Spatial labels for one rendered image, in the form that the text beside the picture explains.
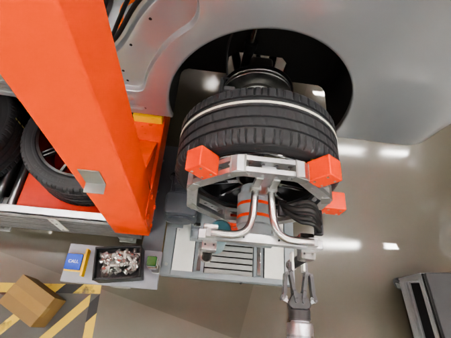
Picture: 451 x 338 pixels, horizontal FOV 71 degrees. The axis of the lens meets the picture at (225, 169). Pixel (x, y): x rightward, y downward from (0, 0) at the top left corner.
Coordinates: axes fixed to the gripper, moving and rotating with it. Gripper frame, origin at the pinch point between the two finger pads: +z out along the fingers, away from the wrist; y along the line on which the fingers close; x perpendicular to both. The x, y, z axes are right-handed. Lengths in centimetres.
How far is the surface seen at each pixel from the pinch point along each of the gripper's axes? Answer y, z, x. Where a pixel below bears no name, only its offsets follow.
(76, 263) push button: -91, -2, -35
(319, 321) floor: 39, -15, -83
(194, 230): -40, 28, -68
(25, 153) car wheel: -129, 49, -32
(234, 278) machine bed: -14, 3, -75
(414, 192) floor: 118, 76, -83
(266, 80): -15, 75, 14
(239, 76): -27, 75, 14
